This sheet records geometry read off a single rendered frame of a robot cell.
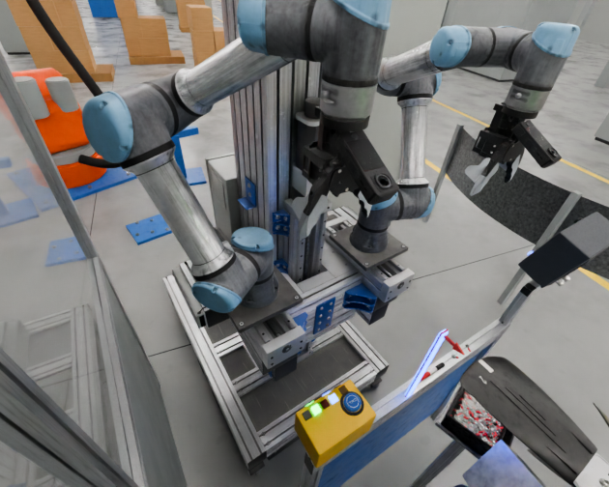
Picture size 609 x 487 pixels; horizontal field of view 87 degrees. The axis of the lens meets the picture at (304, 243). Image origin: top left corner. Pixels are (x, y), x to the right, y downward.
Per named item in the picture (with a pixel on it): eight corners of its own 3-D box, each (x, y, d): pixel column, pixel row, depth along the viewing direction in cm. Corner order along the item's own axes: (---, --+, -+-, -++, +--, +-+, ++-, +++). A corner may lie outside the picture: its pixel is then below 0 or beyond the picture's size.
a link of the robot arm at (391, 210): (353, 213, 123) (359, 181, 115) (385, 210, 126) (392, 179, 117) (363, 232, 114) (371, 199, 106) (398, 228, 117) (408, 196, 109)
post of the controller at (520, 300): (505, 326, 121) (532, 291, 108) (498, 320, 123) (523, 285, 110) (509, 323, 122) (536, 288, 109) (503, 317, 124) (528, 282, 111)
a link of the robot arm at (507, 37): (473, 22, 72) (507, 30, 64) (514, 24, 74) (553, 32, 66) (460, 62, 77) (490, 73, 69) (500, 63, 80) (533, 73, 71)
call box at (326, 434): (315, 472, 73) (319, 455, 66) (293, 430, 79) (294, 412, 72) (368, 432, 80) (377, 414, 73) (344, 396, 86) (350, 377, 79)
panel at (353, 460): (305, 512, 133) (320, 461, 91) (305, 511, 134) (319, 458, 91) (438, 409, 169) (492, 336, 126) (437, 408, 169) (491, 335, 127)
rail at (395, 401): (311, 475, 88) (313, 467, 83) (304, 461, 90) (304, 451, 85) (503, 334, 127) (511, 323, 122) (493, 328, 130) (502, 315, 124)
